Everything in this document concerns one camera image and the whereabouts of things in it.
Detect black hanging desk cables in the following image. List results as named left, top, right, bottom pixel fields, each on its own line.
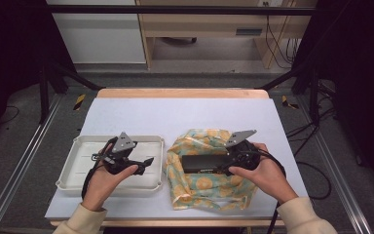
left=263, top=1, right=302, bottom=70

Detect black floor cables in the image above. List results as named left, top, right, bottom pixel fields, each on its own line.
left=284, top=79, right=337, bottom=201

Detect wooden desk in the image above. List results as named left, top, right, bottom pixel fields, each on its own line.
left=135, top=0, right=319, bottom=70

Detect black metal stand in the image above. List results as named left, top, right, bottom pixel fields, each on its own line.
left=255, top=62, right=321, bottom=127
left=38, top=60, right=106, bottom=125

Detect floral cloth bag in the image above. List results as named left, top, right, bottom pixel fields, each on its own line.
left=163, top=128, right=260, bottom=212

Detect black rectangular case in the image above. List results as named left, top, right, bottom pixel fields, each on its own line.
left=181, top=153, right=234, bottom=175

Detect black curtain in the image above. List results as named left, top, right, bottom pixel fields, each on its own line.
left=291, top=0, right=374, bottom=199
left=0, top=0, right=80, bottom=144

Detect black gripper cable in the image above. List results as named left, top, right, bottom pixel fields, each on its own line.
left=248, top=148, right=287, bottom=234
left=81, top=136, right=120, bottom=201

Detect wooden table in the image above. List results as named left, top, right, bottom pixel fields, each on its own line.
left=49, top=88, right=313, bottom=228

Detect black horizontal frame bar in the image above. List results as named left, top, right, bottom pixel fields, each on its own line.
left=47, top=4, right=318, bottom=17

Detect thin black floor cable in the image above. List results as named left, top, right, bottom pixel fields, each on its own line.
left=0, top=104, right=20, bottom=127

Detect white cabinet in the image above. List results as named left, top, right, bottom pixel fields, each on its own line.
left=47, top=0, right=147, bottom=65

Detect aluminium rail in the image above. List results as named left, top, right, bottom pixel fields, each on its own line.
left=0, top=93, right=63, bottom=234
left=295, top=95, right=373, bottom=234

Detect person's right hand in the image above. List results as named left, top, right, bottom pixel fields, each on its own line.
left=228, top=141, right=300, bottom=207

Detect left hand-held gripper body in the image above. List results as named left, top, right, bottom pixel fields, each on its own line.
left=92, top=131, right=141, bottom=176

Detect person's left hand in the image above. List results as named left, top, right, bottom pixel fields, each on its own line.
left=81, top=142, right=140, bottom=213

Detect white plastic tray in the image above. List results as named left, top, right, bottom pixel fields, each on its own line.
left=55, top=134, right=166, bottom=198

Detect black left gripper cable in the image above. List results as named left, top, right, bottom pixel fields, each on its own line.
left=81, top=136, right=120, bottom=201

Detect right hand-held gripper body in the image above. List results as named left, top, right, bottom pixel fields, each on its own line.
left=223, top=129, right=263, bottom=174

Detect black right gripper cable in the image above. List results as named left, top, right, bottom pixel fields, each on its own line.
left=248, top=148, right=287, bottom=234

